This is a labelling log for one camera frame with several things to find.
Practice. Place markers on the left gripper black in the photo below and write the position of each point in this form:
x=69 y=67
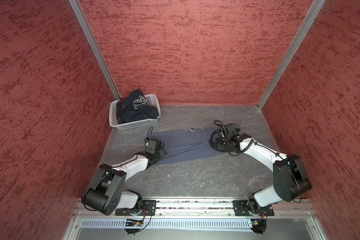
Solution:
x=160 y=158

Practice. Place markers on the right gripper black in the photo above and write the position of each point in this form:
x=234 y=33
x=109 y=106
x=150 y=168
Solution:
x=217 y=144

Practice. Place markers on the grey blue tank top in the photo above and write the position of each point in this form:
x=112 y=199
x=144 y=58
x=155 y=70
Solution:
x=188 y=144

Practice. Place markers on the dark navy tank top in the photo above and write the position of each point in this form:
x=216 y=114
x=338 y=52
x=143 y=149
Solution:
x=135 y=107

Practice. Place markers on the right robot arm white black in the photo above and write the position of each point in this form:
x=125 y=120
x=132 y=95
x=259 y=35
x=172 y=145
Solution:
x=290 y=178

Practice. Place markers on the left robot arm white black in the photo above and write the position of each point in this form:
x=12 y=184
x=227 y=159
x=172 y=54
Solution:
x=106 y=193

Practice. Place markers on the white plastic laundry basket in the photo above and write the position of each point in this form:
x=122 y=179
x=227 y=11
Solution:
x=113 y=122

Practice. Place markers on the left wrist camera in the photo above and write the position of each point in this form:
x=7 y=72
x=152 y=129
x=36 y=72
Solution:
x=153 y=145

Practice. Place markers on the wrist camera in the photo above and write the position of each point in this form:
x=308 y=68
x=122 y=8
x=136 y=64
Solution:
x=226 y=131
x=153 y=145

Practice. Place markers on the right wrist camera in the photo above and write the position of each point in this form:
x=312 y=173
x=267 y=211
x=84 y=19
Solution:
x=226 y=131

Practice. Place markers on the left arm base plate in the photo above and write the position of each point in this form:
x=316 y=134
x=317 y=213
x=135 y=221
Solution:
x=150 y=207

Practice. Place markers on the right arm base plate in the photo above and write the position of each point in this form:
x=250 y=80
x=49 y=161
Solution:
x=240 y=208

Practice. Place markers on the left connector board with wires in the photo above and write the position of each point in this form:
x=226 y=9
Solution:
x=134 y=223

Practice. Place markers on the connector board with wires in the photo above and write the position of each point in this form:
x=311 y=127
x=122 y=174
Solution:
x=259 y=226
x=134 y=223

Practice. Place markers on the perforated cable duct strip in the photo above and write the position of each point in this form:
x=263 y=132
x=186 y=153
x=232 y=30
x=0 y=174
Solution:
x=179 y=224

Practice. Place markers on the aluminium front rail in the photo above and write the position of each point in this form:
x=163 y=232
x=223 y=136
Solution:
x=213 y=207

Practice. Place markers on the right connector board with wires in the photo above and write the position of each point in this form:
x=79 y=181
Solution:
x=259 y=226

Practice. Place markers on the right corner aluminium post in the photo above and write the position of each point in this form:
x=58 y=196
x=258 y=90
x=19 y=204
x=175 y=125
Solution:
x=306 y=24

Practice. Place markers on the corner aluminium post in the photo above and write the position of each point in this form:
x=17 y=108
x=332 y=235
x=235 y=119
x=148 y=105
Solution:
x=306 y=24
x=85 y=26

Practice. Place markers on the left corner aluminium post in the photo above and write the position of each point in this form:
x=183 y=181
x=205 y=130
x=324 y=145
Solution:
x=85 y=26

